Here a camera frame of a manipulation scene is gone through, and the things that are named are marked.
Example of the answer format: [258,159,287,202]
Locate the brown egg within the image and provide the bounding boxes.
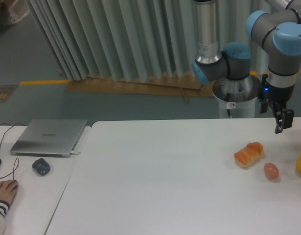
[263,163,279,181]

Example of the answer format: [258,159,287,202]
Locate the person's hand on mouse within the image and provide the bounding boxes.
[0,180,18,206]

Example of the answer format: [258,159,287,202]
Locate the black mouse cable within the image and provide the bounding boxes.
[0,123,25,182]

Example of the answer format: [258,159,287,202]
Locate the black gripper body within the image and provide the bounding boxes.
[258,74,294,109]

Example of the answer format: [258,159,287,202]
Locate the silver closed laptop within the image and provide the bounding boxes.
[10,119,87,157]

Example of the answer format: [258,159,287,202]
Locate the grey folding partition screen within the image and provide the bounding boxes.
[24,0,301,82]

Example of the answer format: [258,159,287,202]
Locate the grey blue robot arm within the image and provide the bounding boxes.
[192,0,301,133]

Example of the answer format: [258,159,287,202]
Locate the black earbuds case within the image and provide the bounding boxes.
[32,158,50,176]

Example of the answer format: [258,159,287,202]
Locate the orange bread loaf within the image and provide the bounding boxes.
[234,142,264,168]

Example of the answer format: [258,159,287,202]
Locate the striped sleeve forearm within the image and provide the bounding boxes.
[0,200,10,235]

